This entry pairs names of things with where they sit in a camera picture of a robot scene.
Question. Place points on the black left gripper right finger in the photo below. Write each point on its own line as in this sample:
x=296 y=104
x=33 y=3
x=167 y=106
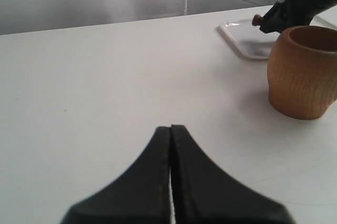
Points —
x=204 y=193

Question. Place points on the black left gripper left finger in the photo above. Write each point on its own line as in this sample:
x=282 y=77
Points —
x=140 y=195

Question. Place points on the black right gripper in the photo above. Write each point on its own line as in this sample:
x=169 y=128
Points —
x=305 y=0

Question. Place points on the wooden mortar cup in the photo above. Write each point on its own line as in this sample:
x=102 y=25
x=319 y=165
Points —
x=301 y=72

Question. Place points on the white rectangular tray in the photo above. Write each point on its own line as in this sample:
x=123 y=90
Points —
x=247 y=40

